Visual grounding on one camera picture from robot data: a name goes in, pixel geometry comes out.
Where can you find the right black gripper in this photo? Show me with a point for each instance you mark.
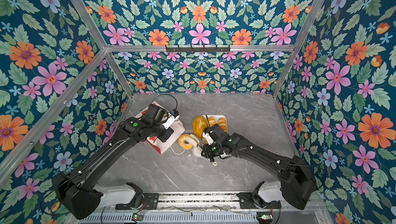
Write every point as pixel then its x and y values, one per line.
pixel 206 151

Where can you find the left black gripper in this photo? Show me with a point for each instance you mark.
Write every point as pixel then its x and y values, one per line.
pixel 166 136

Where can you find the ring donut fake bread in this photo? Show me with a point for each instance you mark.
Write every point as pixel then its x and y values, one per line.
pixel 184 142

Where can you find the yellow oval fake bread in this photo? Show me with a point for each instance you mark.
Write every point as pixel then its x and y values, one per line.
pixel 199 124

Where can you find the red white paper bag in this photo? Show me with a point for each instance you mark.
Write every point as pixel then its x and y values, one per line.
pixel 170 127

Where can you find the long fake bread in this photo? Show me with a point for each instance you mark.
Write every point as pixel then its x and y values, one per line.
pixel 223 124

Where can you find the round fake bread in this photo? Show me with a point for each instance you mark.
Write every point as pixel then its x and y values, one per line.
pixel 211 121

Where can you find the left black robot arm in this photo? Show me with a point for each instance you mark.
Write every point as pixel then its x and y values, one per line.
pixel 79 191

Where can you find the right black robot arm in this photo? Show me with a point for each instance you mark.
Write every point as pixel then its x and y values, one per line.
pixel 294 183

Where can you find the white rectangular tray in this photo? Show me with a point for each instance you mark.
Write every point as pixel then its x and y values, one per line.
pixel 197 151

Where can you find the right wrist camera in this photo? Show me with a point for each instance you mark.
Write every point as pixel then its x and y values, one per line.
pixel 207 138

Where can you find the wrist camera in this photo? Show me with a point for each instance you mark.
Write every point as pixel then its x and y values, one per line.
pixel 207 138
pixel 172 117

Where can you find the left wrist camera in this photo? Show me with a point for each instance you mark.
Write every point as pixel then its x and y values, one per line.
pixel 172 117

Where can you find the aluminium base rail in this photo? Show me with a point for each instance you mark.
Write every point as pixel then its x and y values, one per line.
pixel 205 201

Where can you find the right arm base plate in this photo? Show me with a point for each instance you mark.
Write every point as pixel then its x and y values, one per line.
pixel 247 200

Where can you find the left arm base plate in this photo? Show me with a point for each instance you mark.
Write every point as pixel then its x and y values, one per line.
pixel 144 201

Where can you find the black hook rail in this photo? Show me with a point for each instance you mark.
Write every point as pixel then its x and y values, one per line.
pixel 197 49

